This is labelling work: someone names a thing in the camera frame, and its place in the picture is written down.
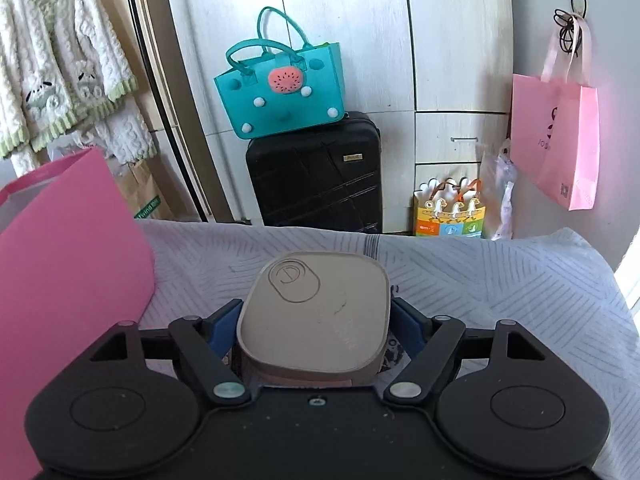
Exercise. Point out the brown paper bag green label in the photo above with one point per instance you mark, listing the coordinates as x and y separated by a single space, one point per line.
145 190

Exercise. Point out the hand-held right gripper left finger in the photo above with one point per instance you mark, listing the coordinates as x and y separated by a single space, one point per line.
225 327

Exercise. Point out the square pink compact case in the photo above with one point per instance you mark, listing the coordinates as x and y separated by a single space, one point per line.
315 320

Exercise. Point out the light wood wardrobe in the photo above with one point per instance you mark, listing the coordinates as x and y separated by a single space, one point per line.
450 35

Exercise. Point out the black clothes rack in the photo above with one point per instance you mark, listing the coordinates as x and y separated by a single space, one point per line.
190 175

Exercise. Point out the pink cardboard box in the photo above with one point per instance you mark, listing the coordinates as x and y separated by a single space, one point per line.
75 285

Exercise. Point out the white fluffy robe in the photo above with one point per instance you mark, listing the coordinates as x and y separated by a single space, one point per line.
40 60

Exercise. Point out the black suitcase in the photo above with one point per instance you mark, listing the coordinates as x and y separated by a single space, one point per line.
310 185

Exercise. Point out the colourful duck gift bag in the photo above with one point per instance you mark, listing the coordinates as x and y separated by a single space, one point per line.
450 220

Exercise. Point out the clear plastic bag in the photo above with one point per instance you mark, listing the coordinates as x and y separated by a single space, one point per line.
500 195

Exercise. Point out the beige wooden board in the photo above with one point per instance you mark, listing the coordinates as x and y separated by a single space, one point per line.
112 0

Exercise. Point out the pink shopping bag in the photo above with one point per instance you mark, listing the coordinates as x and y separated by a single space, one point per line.
555 135

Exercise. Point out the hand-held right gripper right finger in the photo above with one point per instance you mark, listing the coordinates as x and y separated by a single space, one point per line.
407 327

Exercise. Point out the teal felt handbag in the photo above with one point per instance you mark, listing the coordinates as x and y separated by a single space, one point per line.
235 95

